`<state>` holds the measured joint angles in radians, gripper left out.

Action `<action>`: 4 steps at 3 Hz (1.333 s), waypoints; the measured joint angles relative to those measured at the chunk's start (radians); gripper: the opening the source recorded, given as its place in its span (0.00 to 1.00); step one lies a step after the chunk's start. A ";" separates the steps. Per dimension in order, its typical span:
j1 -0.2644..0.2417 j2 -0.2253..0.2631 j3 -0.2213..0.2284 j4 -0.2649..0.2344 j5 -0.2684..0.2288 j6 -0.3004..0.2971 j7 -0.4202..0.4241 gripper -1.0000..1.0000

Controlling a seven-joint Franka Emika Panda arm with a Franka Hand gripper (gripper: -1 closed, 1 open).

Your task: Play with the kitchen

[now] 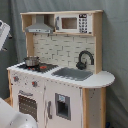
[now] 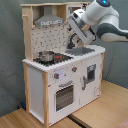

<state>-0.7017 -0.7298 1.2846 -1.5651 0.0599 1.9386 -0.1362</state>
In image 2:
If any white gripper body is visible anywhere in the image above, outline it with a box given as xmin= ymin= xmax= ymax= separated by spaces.
xmin=67 ymin=9 xmax=96 ymax=44

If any white oven door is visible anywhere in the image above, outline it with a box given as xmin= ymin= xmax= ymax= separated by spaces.
xmin=48 ymin=75 xmax=82 ymax=125

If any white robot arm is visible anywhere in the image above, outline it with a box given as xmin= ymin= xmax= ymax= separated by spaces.
xmin=67 ymin=0 xmax=128 ymax=45

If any wooden toy kitchen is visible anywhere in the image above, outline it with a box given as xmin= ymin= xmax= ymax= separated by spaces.
xmin=22 ymin=2 xmax=105 ymax=127

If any toy microwave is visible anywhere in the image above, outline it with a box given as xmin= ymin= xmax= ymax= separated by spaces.
xmin=66 ymin=2 xmax=88 ymax=18

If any black toy faucet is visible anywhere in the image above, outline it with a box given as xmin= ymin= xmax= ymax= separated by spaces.
xmin=67 ymin=33 xmax=77 ymax=49

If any grey range hood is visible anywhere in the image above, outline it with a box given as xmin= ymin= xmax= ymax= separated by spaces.
xmin=34 ymin=5 xmax=64 ymax=27

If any grey toy sink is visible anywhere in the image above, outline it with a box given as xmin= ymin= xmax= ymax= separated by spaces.
xmin=66 ymin=47 xmax=94 ymax=56

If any black toy stovetop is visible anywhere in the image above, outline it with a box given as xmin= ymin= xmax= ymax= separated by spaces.
xmin=35 ymin=53 xmax=71 ymax=66

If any silver toy pot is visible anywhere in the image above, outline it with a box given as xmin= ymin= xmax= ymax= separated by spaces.
xmin=39 ymin=51 xmax=54 ymax=62

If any red right stove knob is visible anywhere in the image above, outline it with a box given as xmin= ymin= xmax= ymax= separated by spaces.
xmin=71 ymin=66 xmax=78 ymax=73

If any red stove knob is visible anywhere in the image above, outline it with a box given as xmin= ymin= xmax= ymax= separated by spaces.
xmin=71 ymin=66 xmax=78 ymax=73
xmin=54 ymin=73 xmax=60 ymax=79

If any white cabinet door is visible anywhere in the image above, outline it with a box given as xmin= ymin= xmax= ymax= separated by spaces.
xmin=81 ymin=55 xmax=102 ymax=93

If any red left stove knob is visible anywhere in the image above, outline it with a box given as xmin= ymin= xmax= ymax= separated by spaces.
xmin=54 ymin=73 xmax=60 ymax=79

